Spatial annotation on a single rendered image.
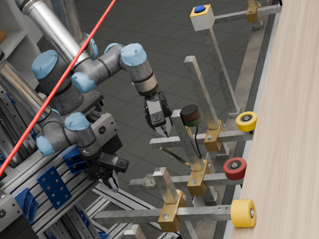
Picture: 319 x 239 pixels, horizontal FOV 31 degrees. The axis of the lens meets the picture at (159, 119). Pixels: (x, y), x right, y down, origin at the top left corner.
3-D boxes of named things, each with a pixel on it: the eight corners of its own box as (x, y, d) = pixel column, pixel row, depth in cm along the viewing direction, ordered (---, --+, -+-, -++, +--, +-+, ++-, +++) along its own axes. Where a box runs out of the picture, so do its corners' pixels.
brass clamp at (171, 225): (161, 233, 179) (155, 221, 176) (172, 200, 189) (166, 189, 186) (179, 232, 176) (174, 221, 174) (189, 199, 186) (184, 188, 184)
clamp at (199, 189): (191, 196, 203) (186, 186, 200) (199, 169, 212) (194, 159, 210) (206, 195, 200) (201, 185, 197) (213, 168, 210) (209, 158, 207)
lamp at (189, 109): (198, 164, 200) (178, 116, 189) (201, 153, 204) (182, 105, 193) (214, 163, 198) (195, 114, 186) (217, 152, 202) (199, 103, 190)
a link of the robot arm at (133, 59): (132, 39, 191) (146, 44, 184) (144, 66, 196) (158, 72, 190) (113, 51, 188) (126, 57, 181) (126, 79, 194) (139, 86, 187)
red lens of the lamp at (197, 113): (180, 122, 190) (178, 116, 189) (184, 110, 194) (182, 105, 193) (197, 120, 187) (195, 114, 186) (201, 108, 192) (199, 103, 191)
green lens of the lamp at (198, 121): (182, 127, 191) (181, 123, 190) (187, 116, 196) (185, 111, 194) (200, 126, 189) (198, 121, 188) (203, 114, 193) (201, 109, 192)
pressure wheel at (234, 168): (229, 197, 199) (220, 173, 193) (233, 180, 205) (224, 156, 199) (252, 196, 196) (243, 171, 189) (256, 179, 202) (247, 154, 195)
